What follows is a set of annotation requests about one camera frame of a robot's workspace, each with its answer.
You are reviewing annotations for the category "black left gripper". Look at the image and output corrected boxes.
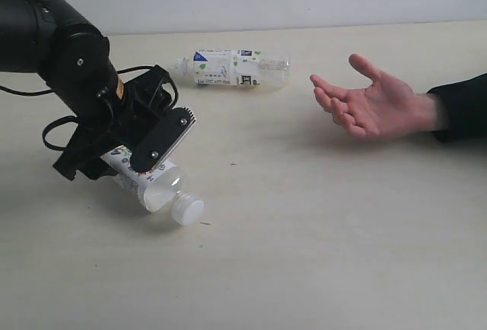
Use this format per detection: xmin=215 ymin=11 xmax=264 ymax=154
xmin=53 ymin=65 xmax=196 ymax=181

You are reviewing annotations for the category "floral label white-cap bottle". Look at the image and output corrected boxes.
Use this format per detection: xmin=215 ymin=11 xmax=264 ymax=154
xmin=101 ymin=146 xmax=205 ymax=226

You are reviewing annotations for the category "white blue label clear bottle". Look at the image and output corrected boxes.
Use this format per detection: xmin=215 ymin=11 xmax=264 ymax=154
xmin=174 ymin=49 xmax=291 ymax=88

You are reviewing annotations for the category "person's open bare hand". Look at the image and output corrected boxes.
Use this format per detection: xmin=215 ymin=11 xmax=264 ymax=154
xmin=310 ymin=54 xmax=447 ymax=141

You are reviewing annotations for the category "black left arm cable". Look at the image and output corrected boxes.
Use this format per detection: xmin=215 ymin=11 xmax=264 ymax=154
xmin=0 ymin=0 xmax=182 ymax=154

